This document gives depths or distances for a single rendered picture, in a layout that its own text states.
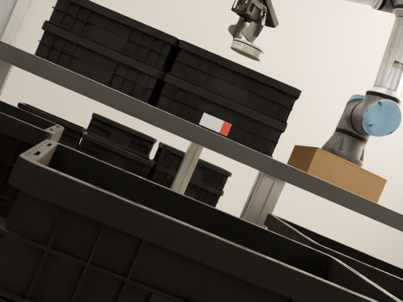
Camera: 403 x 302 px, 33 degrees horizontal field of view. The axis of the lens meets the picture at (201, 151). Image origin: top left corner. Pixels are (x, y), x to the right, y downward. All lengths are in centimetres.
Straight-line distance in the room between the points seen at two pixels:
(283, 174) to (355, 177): 67
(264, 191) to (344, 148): 67
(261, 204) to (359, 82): 397
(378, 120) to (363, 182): 22
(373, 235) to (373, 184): 345
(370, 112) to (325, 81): 333
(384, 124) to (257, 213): 67
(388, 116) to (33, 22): 355
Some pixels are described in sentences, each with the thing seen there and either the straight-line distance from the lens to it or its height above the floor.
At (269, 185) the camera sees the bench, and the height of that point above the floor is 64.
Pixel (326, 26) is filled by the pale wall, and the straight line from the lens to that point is 556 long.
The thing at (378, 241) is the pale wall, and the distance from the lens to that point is 579.
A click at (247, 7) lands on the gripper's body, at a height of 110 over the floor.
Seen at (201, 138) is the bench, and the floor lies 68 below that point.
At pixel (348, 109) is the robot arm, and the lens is 238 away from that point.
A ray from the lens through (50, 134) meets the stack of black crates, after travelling 97.
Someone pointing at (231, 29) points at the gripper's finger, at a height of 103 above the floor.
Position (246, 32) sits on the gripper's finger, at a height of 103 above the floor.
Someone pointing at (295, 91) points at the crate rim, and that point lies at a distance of 207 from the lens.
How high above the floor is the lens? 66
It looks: level
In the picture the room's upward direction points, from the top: 23 degrees clockwise
